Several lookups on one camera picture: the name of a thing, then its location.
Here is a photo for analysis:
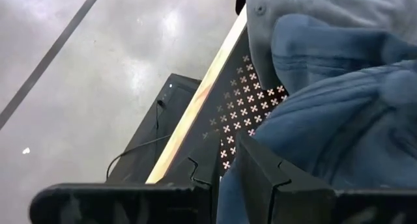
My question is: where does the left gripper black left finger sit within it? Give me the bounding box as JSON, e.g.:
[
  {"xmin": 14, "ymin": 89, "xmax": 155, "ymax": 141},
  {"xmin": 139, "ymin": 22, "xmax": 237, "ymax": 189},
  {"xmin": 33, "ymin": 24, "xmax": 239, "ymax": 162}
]
[{"xmin": 164, "ymin": 130, "xmax": 223, "ymax": 189}]

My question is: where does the black perforated metal rack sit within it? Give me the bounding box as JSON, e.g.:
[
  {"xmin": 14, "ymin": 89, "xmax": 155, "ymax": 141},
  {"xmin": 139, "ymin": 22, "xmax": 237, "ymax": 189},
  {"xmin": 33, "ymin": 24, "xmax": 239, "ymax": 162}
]
[{"xmin": 146, "ymin": 28, "xmax": 290, "ymax": 186}]

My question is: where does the navy blue baseball cap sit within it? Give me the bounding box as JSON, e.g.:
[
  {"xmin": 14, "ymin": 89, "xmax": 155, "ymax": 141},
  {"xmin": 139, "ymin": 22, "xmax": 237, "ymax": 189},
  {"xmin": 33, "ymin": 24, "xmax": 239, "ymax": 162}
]
[{"xmin": 216, "ymin": 14, "xmax": 417, "ymax": 224}]

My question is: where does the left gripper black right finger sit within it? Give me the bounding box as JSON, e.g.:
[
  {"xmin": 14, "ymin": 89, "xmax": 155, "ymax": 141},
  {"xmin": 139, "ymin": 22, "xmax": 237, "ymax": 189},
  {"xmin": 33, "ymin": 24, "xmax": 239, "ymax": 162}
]
[{"xmin": 235, "ymin": 130, "xmax": 337, "ymax": 224}]

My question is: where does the black electronics box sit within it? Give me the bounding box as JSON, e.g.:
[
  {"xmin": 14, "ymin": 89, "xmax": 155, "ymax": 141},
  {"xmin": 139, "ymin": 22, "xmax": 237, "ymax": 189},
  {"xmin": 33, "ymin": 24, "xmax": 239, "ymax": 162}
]
[{"xmin": 106, "ymin": 73, "xmax": 202, "ymax": 185}]

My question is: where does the thin black cable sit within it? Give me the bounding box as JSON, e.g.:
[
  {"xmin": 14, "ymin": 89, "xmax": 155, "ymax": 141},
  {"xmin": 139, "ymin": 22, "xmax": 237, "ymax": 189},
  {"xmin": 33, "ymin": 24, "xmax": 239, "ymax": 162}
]
[{"xmin": 106, "ymin": 100, "xmax": 173, "ymax": 181}]

